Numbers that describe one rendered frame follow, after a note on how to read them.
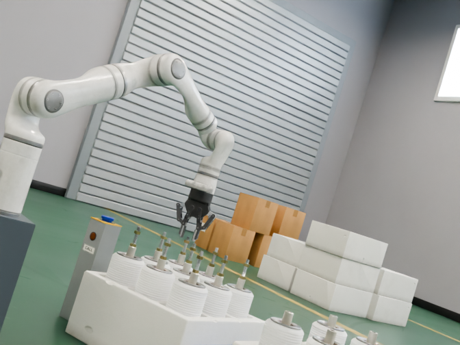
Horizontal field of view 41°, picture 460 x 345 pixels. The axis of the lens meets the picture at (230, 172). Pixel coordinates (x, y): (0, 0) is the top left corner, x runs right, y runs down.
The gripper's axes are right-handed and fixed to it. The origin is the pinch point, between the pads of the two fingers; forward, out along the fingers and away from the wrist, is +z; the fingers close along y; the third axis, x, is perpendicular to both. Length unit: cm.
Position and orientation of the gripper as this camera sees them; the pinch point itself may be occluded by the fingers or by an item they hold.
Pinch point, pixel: (188, 233)
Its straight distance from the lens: 194.5
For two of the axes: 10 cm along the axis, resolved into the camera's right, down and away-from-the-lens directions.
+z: -3.0, 9.5, -0.5
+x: -1.8, -1.1, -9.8
